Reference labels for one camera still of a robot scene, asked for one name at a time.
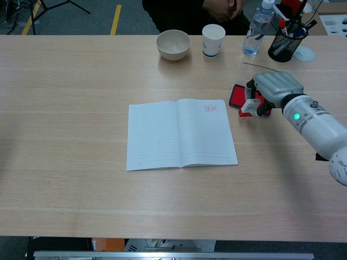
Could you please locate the orange box under table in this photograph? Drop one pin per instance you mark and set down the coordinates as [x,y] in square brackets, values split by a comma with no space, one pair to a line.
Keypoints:
[108,244]

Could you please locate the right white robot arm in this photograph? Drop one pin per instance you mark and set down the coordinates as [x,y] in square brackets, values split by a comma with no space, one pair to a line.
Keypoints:
[317,127]

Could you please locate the beige bowl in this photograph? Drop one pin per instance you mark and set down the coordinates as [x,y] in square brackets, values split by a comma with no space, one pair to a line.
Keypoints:
[173,46]

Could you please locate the black mesh pen holder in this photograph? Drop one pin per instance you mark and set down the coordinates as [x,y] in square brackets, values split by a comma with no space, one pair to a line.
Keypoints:
[283,48]

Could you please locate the cardboard box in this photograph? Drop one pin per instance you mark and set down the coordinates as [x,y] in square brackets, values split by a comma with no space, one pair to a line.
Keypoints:
[314,27]

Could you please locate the blue pen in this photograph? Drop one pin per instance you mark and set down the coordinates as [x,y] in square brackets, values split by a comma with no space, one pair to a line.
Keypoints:
[299,32]

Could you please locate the black tripod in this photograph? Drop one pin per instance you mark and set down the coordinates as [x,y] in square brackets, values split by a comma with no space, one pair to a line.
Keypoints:
[32,10]

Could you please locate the aluminium rail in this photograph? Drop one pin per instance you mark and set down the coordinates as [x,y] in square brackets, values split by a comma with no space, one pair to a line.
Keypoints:
[173,256]

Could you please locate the clear plastic water bottle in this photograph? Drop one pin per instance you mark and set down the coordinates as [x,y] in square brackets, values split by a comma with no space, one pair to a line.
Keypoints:
[257,29]

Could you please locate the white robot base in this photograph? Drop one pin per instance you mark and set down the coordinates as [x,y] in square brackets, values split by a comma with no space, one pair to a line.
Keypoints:
[168,245]

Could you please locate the white foam tray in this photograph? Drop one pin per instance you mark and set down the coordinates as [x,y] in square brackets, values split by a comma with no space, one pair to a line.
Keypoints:
[334,24]

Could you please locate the open lined notebook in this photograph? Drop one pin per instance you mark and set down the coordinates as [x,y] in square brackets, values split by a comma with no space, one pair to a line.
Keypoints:
[154,135]

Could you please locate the red ink pad clear lid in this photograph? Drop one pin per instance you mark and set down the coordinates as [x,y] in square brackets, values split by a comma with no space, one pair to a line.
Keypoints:
[237,94]

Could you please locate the red and white stamp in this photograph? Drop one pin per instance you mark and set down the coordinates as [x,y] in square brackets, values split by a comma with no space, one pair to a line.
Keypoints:
[248,108]

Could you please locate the red capped marker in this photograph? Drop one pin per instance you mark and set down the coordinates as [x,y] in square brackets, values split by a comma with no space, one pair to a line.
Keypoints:
[282,24]

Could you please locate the red box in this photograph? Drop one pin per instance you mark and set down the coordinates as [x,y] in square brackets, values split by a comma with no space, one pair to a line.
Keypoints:
[291,5]

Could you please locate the person in black clothes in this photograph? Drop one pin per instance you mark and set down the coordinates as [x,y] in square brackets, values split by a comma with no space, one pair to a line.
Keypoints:
[184,16]

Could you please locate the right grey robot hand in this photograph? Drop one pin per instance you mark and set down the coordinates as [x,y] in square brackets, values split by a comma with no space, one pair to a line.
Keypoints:
[276,86]

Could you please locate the white paper cup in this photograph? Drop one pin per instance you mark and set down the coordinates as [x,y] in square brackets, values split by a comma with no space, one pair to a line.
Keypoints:
[212,40]

